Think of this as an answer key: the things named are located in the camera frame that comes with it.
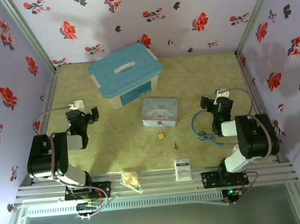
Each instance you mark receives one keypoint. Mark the aluminium side rail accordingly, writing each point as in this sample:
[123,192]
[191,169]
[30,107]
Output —
[49,99]
[255,96]

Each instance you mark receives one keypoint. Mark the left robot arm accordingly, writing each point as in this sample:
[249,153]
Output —
[43,156]

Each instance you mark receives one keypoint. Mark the blue lidded storage box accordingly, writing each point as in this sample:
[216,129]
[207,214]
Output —
[123,75]

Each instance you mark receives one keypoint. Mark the aluminium front rail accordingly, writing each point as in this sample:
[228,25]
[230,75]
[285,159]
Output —
[158,186]

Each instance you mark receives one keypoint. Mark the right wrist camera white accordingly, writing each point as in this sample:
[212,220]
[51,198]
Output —
[222,93]

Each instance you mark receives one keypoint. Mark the cartoon print tin box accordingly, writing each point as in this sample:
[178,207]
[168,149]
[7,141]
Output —
[160,111]

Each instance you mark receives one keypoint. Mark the blue stethoscope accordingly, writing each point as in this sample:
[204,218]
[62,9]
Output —
[192,123]

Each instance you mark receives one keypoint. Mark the aluminium frame post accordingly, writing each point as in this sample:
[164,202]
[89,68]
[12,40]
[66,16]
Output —
[26,31]
[256,12]

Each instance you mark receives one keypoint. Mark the beige snack bag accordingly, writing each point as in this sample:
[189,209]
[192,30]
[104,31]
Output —
[131,179]

